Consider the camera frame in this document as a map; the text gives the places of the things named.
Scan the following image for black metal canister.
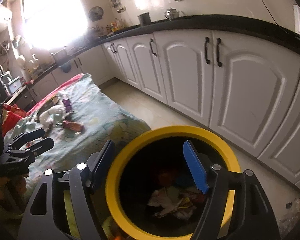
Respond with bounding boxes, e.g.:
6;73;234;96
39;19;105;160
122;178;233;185
138;12;151;26

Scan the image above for kitchen window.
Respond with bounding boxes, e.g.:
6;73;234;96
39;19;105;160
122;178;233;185
21;0;90;49

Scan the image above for small hanging cooking tools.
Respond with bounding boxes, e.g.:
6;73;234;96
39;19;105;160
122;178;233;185
110;0;127;13

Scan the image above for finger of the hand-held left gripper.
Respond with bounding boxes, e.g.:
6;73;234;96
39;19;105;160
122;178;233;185
14;137;55;159
9;128;45;146

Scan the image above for red floral blanket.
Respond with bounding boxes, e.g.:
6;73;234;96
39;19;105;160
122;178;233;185
1;104;24;137

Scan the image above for blue hanging basket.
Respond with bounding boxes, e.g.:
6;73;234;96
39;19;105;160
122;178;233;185
59;60;72;72

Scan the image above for person's left hand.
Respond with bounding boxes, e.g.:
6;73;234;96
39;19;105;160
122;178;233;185
0;176;27;212

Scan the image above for countertop dish rack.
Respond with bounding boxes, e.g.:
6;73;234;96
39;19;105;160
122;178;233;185
91;25;108;37

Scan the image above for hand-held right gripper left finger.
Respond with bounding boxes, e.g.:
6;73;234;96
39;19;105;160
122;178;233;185
17;139;115;240

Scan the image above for white electric kettle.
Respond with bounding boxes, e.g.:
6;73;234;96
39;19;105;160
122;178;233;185
293;3;300;34

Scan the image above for round metal plate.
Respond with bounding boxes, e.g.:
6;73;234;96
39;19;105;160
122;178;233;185
39;94;63;110

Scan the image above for white wall holder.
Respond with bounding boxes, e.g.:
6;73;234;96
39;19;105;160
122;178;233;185
12;36;25;48

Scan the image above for pale plastic storage box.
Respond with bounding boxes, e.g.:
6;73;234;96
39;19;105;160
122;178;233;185
6;76;23;93

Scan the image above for white water heater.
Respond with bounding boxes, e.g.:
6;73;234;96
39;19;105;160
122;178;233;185
0;7;14;29

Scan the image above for steel teapot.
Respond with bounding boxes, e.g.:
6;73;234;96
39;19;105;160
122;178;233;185
164;8;184;20

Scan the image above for reddish brown snack packet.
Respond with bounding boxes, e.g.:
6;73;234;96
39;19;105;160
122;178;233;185
62;120;84;133

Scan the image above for black power cable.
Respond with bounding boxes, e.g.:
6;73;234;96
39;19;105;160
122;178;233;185
247;0;287;27

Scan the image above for yellow-green cloth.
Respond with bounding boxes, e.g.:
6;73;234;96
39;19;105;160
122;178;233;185
62;189;125;240

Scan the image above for small wall fan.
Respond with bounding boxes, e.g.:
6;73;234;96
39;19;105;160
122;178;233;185
88;6;104;22

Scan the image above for clear plastic bag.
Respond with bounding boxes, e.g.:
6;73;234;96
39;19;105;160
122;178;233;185
277;197;300;230

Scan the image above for yellow-rimmed black trash bin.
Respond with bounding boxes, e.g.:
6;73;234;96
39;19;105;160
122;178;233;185
105;126;242;240

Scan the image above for group of condiment bottles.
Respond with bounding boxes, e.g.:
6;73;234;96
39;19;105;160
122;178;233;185
106;19;123;33

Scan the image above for black kitchen countertop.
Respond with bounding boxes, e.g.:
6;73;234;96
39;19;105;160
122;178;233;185
25;14;300;62

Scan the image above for purple snack wrapper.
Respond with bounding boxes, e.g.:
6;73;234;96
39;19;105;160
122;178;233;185
62;97;73;113

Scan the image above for light blue cartoon blanket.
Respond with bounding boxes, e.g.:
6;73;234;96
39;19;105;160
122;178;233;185
4;74;152;188

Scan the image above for steel cooking pot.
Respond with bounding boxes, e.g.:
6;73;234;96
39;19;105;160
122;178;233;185
50;47;68;64

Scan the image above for pink blanket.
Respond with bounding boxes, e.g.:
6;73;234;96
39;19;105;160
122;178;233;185
26;73;87;115

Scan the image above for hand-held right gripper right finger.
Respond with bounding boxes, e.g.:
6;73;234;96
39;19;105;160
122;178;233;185
182;140;282;240

